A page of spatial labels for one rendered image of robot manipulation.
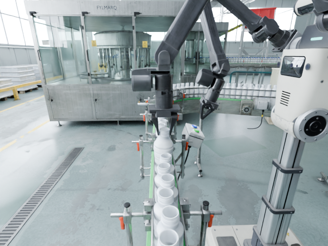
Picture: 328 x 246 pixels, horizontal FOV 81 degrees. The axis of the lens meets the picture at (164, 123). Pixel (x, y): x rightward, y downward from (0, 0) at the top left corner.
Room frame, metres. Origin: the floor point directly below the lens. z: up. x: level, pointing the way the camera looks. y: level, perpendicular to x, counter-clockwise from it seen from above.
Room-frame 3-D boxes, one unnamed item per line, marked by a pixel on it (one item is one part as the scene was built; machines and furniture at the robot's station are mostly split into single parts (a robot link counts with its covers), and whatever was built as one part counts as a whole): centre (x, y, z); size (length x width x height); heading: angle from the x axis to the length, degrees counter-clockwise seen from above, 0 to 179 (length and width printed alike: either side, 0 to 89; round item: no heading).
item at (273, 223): (0.87, -0.64, 0.49); 0.13 x 0.13 x 0.40; 2
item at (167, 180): (0.44, -0.01, 1.08); 0.06 x 0.06 x 0.17
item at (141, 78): (0.61, 0.04, 1.42); 0.12 x 0.09 x 0.12; 93
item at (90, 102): (5.20, 1.04, 1.18); 2.88 x 2.73 x 2.35; 92
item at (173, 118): (0.61, -0.01, 1.26); 0.07 x 0.07 x 0.09; 2
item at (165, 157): (0.56, -0.01, 1.08); 0.06 x 0.06 x 0.17
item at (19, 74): (8.03, 6.15, 0.50); 1.23 x 1.04 x 1.00; 92
